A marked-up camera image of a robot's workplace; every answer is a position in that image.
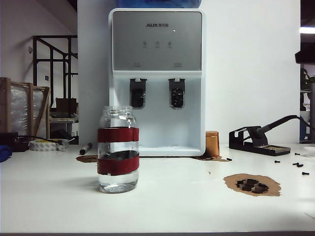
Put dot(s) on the clear bottle with red belts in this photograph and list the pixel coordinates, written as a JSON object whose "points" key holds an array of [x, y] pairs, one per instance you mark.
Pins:
{"points": [[118, 182]]}

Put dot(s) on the white AUX water dispenser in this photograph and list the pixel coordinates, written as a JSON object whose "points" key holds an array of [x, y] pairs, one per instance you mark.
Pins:
{"points": [[157, 37]]}

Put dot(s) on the blue water jug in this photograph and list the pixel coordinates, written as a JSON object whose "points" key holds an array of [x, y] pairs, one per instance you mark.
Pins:
{"points": [[157, 3]]}

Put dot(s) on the copper cylinder can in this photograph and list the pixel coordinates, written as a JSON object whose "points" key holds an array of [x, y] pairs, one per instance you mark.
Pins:
{"points": [[212, 145]]}

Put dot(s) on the black marker pen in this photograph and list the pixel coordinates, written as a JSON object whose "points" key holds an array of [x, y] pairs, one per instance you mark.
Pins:
{"points": [[85, 148]]}

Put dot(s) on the brown patch with dark lumps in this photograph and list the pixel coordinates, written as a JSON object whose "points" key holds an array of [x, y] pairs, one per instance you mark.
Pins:
{"points": [[85, 158]]}

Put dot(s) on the black soldering iron stand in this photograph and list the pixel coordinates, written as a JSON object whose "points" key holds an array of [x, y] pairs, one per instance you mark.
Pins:
{"points": [[246, 145]]}

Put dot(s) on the black soldering iron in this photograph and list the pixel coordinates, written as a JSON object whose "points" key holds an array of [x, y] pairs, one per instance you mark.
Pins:
{"points": [[266, 128]]}

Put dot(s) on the white tape roll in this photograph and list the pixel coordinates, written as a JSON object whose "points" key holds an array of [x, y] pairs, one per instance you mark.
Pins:
{"points": [[45, 146]]}

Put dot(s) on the large brown patch, dark pieces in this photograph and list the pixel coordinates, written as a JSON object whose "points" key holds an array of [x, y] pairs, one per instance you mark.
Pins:
{"points": [[272, 189]]}

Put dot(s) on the wooden crate with plastic wrap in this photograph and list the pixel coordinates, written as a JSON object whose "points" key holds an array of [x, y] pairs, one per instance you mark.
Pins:
{"points": [[21, 110]]}

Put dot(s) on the black box device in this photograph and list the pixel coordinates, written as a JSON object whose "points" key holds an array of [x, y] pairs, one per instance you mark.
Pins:
{"points": [[10, 141]]}

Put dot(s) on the dark green plant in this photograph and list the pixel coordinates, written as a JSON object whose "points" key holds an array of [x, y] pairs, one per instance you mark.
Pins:
{"points": [[307, 78]]}

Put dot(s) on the dark vertical pole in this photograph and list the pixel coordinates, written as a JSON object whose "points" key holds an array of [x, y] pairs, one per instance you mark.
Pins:
{"points": [[312, 105]]}

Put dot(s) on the blue cloth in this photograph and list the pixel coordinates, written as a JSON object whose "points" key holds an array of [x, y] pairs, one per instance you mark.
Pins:
{"points": [[5, 153]]}

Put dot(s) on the black metal railing frame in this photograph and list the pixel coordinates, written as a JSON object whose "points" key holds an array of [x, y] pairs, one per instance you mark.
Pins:
{"points": [[52, 56]]}

